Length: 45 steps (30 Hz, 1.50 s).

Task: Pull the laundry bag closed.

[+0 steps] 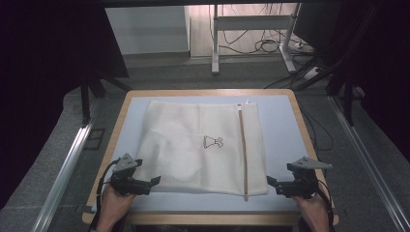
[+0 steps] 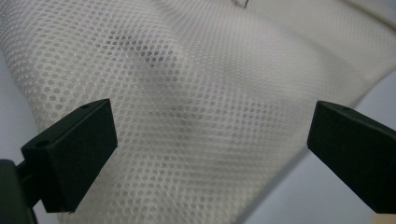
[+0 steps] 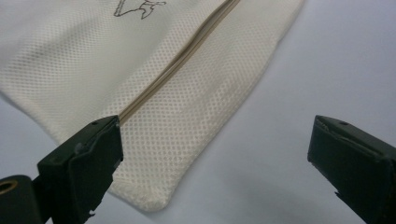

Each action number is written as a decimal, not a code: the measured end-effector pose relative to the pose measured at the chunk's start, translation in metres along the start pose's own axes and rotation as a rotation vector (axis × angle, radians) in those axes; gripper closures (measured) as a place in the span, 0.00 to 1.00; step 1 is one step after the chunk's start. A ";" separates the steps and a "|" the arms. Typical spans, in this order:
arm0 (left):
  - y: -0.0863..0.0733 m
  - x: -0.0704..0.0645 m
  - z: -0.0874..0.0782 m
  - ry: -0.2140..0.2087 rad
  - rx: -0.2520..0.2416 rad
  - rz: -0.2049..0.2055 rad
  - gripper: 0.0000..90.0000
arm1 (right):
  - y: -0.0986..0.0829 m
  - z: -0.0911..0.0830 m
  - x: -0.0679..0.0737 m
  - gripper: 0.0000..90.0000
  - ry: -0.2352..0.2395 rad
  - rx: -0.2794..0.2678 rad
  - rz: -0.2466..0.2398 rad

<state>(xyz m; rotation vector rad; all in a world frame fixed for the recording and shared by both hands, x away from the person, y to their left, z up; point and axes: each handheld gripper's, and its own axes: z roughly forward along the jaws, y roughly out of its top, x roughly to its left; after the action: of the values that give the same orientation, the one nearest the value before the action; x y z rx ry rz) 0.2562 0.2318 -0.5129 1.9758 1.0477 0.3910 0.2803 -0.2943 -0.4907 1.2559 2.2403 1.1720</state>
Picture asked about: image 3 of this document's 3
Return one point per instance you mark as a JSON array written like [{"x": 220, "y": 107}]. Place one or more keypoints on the cream mesh zipper bag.
[{"x": 174, "y": 93}]

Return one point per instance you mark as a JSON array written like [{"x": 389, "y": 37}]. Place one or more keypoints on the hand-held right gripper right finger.
[{"x": 358, "y": 158}]

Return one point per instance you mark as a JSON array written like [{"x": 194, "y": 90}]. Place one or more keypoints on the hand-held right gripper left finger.
[{"x": 84, "y": 165}]

